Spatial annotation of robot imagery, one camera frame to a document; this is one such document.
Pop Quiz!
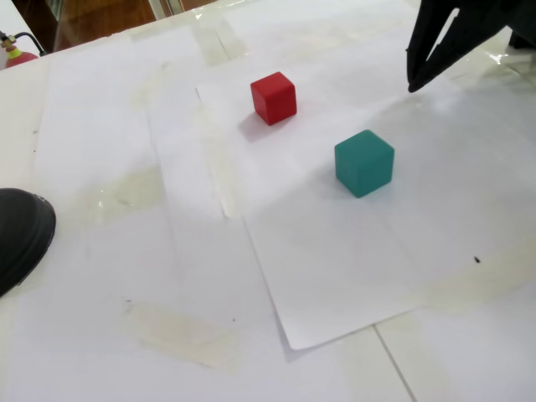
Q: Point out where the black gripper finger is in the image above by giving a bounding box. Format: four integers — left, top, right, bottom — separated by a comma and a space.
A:
405, 0, 461, 84
407, 8, 496, 94

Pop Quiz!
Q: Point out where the white paper sheet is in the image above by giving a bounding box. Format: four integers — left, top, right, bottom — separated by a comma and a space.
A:
194, 0, 536, 352
31, 24, 277, 327

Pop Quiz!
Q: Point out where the black rounded plastic object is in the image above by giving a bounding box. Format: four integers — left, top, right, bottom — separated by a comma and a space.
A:
0, 188, 58, 298

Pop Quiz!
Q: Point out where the red fire extinguisher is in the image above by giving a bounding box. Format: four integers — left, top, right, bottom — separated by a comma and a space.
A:
0, 29, 48, 70

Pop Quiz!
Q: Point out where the clear adhesive tape strip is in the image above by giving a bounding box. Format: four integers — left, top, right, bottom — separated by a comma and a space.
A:
190, 18, 250, 67
125, 301, 246, 372
190, 102, 246, 221
77, 167, 164, 225
393, 246, 536, 317

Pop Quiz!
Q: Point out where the red wooden cube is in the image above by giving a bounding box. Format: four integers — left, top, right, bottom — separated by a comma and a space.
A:
250, 71, 298, 126

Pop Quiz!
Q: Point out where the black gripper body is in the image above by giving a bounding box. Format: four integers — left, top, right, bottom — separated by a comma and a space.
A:
458, 0, 536, 34

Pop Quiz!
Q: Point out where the teal blue wooden cube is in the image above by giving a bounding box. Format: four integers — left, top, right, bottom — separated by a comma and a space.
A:
333, 129, 395, 199

